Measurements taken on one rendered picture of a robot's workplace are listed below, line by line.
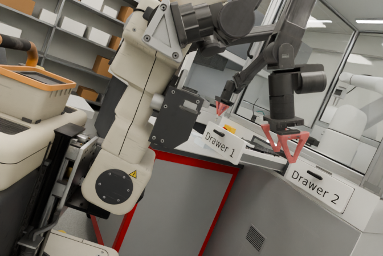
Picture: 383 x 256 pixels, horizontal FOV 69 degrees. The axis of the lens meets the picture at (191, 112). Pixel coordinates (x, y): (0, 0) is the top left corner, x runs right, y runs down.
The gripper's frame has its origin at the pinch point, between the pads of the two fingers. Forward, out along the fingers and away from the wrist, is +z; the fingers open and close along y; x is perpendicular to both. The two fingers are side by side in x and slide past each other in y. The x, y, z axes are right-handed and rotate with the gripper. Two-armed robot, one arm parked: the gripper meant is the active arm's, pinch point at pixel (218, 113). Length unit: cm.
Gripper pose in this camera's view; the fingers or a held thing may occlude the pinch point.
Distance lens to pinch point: 161.8
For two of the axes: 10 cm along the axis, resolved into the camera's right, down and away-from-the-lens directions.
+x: -7.1, -2.1, -6.7
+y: -6.0, -3.3, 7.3
